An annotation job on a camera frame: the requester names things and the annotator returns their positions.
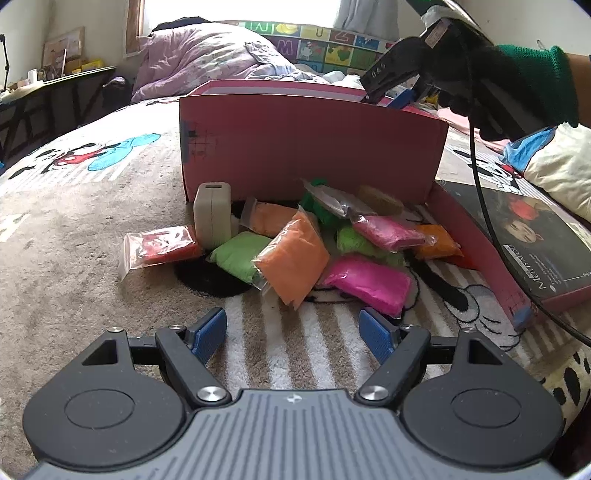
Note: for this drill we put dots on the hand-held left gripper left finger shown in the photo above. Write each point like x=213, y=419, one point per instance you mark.
x=210, y=334

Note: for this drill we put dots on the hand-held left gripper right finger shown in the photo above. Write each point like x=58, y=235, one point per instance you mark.
x=376, y=337

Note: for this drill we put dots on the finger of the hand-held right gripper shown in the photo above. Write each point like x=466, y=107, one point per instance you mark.
x=402, y=99
x=392, y=69

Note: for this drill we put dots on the red cardboard shoebox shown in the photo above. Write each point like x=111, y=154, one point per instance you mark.
x=314, y=147

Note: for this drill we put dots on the pile of coloured clay packets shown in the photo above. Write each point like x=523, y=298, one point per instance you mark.
x=295, y=258

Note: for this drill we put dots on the person's right forearm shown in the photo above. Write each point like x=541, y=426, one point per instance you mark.
x=535, y=83

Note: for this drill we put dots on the person's right hand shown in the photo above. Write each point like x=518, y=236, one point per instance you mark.
x=461, y=78

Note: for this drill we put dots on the grey curtain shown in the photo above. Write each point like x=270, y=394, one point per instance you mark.
x=367, y=18

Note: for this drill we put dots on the colourful alphabet foam mat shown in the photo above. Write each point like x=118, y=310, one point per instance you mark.
x=332, y=46

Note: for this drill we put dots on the folded pink fleece blanket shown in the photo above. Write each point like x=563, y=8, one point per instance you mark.
x=466, y=127

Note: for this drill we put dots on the white plastic container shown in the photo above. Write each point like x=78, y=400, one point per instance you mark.
x=212, y=217

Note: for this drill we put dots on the printed cartoon blanket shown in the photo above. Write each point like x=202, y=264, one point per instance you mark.
x=92, y=230

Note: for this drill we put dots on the shoebox lid with portrait print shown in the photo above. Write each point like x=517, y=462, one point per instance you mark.
x=521, y=244

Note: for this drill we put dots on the cream pillow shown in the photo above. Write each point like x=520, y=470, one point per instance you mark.
x=563, y=170

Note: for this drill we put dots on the purple duvet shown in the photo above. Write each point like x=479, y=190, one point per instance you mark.
x=207, y=60

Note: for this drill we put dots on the dark cloth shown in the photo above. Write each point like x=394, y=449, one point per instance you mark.
x=117, y=87

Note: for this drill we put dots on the dark desk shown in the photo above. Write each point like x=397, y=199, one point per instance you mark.
x=46, y=110

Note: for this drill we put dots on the yellow boxes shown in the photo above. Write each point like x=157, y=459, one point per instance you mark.
x=85, y=65

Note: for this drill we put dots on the white cup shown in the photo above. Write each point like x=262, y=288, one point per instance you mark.
x=32, y=77

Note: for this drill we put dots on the framed picture board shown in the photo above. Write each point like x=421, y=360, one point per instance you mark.
x=64, y=46

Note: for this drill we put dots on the black microphone stand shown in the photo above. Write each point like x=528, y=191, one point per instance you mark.
x=4, y=60

